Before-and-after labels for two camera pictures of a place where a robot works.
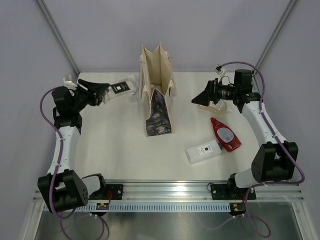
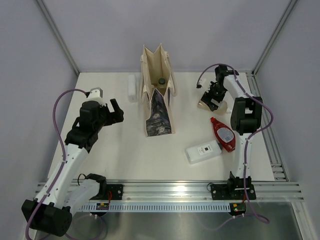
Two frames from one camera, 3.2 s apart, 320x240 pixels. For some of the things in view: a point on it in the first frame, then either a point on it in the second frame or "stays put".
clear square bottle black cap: [120, 90] to [162, 85]
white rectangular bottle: [200, 152] stays put
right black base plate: [231, 192] stays put
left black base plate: [116, 189] stays put
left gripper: [94, 98] to [113, 117]
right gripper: [204, 98] stays put
